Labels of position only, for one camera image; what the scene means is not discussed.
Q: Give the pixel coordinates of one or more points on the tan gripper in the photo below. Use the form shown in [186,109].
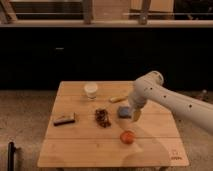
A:
[136,113]

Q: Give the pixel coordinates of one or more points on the blue sponge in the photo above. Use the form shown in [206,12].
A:
[123,112]

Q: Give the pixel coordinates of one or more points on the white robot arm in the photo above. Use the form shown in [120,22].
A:
[150,87]

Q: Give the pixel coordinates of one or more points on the orange fruit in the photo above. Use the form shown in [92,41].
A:
[127,137]

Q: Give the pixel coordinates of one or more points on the yellow banana piece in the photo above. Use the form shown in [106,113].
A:
[117,99]

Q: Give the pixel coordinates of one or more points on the dark crumb pile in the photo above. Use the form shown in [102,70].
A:
[101,117]

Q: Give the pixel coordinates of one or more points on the wooden table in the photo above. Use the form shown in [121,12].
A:
[85,144]

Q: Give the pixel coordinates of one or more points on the white cup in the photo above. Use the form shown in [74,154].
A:
[91,89]

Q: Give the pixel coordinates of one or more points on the dark cabinet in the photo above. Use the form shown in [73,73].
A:
[42,57]

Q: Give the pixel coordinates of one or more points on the black post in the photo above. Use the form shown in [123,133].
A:
[11,152]

